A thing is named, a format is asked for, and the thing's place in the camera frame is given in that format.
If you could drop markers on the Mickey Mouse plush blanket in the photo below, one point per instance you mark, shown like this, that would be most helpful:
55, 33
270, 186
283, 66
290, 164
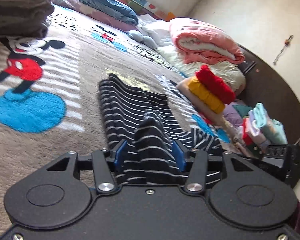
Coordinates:
83, 87

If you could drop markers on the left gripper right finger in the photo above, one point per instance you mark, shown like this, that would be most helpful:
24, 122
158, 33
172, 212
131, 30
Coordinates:
194, 162

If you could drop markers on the black white striped shirt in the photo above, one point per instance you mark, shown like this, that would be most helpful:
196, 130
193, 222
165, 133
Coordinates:
144, 120

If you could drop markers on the white floral quilt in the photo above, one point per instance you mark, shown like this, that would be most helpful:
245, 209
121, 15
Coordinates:
158, 30

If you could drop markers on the red folded garment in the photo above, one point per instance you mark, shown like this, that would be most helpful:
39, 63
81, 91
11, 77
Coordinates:
215, 85

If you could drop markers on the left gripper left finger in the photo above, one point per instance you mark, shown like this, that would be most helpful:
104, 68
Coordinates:
105, 163

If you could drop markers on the pastel folded clothes pile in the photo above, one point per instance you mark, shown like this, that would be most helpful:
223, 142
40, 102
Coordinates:
260, 131

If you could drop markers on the teal cloth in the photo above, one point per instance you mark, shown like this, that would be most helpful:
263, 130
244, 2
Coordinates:
242, 110

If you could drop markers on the grey folded clothes stack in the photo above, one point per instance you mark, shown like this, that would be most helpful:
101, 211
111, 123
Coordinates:
26, 18

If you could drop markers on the pink purple folded blanket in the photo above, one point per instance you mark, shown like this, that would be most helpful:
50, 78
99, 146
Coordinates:
96, 14

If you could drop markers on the purple bed sheet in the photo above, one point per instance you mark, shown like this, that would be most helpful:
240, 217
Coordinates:
231, 115

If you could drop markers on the beige pink folded garment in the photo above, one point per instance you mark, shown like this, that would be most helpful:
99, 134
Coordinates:
217, 119

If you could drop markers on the pink folded quilt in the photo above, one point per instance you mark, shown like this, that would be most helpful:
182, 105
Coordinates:
202, 42

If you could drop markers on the blue folded blanket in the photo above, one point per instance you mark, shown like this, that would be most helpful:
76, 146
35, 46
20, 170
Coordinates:
115, 9

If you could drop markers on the yellow folded garment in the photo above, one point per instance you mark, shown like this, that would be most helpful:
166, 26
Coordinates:
205, 96

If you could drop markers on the colourful alphabet foam mat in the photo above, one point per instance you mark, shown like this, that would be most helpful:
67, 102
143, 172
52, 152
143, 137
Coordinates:
140, 1

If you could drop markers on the dark wooden headboard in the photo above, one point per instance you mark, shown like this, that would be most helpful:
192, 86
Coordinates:
265, 85

